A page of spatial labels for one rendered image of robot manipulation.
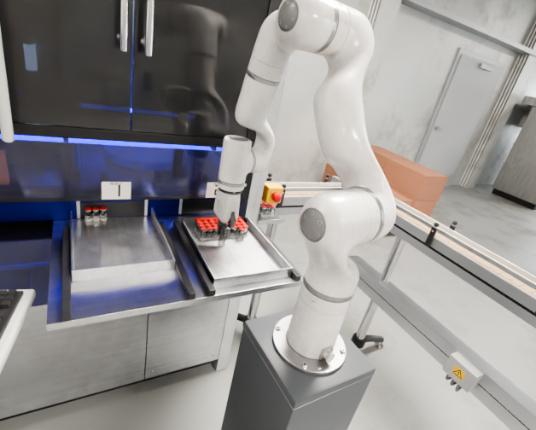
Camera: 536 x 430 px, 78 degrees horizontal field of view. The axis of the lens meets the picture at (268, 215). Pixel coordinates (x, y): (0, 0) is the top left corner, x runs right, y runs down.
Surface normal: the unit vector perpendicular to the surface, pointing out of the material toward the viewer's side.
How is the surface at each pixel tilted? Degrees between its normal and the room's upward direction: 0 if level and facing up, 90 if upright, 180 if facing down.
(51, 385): 90
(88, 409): 0
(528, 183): 90
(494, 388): 90
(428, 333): 90
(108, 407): 0
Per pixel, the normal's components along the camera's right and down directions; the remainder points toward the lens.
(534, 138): -0.85, 0.06
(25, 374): 0.46, 0.46
